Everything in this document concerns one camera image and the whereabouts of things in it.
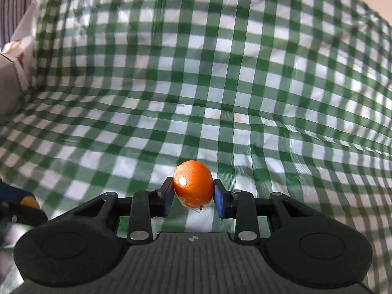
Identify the white bag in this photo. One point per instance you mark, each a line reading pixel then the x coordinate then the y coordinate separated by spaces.
pixel 12 76

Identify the striped cloth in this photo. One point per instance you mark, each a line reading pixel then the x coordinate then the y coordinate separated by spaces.
pixel 13 6

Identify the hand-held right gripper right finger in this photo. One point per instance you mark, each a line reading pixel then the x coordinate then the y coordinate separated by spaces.
pixel 218 200

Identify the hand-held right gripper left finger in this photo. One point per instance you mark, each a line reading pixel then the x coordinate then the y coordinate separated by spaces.
pixel 167 200

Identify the green checked tablecloth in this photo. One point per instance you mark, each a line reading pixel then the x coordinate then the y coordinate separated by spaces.
pixel 245 67

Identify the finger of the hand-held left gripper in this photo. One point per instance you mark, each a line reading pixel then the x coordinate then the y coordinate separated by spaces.
pixel 13 191
pixel 29 216

